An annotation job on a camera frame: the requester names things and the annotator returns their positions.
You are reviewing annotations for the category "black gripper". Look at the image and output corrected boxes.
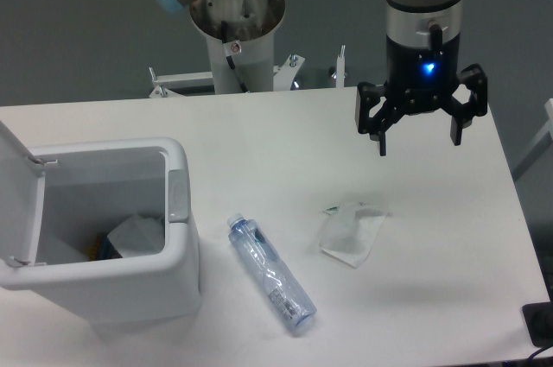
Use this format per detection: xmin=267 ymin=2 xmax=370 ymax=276
xmin=356 ymin=35 xmax=488 ymax=156

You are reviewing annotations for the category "white paper wrapper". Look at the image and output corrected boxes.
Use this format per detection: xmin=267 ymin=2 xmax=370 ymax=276
xmin=318 ymin=201 xmax=388 ymax=269

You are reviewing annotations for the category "clear blue plastic bottle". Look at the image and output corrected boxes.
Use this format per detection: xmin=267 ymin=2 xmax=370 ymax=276
xmin=227 ymin=213 xmax=317 ymax=335

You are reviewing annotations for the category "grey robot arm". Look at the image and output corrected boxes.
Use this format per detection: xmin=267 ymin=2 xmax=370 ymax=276
xmin=156 ymin=0 xmax=487 ymax=149

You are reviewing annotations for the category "white tissue in can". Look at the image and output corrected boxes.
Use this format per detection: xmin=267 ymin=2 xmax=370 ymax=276
xmin=107 ymin=214 xmax=165 ymax=258

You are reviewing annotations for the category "white plastic trash can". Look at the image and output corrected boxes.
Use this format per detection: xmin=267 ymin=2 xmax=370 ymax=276
xmin=1 ymin=127 xmax=201 ymax=324

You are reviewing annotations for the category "yellow blue package in can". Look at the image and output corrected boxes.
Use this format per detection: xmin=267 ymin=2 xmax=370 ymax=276
xmin=86 ymin=233 xmax=121 ymax=262

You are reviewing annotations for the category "black device at table edge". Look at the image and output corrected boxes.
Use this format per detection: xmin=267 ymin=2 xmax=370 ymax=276
xmin=522 ymin=301 xmax=552 ymax=347

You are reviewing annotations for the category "white metal frame leg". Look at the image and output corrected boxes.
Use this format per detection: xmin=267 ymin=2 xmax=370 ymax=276
xmin=512 ymin=98 xmax=552 ymax=181

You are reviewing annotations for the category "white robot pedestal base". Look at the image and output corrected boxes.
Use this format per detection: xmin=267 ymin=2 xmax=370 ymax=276
xmin=149 ymin=0 xmax=346 ymax=98

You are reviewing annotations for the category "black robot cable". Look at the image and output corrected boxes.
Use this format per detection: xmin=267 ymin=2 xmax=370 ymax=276
xmin=220 ymin=20 xmax=251 ymax=94

